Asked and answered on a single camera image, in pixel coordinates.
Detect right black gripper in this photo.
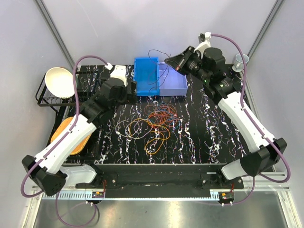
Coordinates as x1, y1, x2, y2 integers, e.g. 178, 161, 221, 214
165, 46, 210, 83

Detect black thin cable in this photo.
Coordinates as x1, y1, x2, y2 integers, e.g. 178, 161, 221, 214
147, 49, 171, 93

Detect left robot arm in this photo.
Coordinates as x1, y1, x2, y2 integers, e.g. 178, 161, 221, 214
22, 77, 137, 196

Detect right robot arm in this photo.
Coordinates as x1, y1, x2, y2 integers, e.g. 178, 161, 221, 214
164, 46, 287, 188

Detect lavender plastic bin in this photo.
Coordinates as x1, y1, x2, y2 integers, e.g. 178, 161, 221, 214
159, 62, 188, 96

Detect blue plastic bin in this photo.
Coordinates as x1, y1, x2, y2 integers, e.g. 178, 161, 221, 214
133, 57, 159, 96

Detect white ceramic mug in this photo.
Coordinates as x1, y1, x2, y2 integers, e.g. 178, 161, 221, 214
232, 53, 250, 73

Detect orange perforated mat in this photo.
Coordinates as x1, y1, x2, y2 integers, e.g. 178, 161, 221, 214
50, 117, 92, 155

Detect white bowl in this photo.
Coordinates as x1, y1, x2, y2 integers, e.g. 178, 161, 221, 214
45, 67, 75, 98

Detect pink thin cable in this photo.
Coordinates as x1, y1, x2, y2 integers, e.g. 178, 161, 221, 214
143, 102, 176, 119

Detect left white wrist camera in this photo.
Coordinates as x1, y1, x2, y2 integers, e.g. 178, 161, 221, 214
105, 63, 127, 86

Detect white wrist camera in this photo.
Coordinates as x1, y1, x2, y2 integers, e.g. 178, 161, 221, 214
105, 63, 127, 86
194, 32, 211, 55

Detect white thin cable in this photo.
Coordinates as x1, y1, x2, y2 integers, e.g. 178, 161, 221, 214
115, 119, 152, 141

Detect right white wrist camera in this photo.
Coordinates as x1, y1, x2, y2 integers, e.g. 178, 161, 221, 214
194, 32, 211, 55

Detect black wire dish rack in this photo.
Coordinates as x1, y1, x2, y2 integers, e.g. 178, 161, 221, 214
35, 66, 113, 163

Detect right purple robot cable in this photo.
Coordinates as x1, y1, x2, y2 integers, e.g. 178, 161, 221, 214
197, 34, 292, 206

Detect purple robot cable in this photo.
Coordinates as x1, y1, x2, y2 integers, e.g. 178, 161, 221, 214
197, 34, 292, 206
21, 55, 112, 225

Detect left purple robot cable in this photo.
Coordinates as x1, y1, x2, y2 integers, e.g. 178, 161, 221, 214
21, 55, 112, 225

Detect right aluminium frame post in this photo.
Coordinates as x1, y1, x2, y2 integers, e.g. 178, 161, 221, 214
247, 0, 285, 58

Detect aluminium frame post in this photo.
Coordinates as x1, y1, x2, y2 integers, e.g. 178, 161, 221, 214
247, 0, 285, 58
33, 0, 75, 69

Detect left aluminium frame post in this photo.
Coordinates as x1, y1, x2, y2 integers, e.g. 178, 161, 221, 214
33, 0, 75, 69

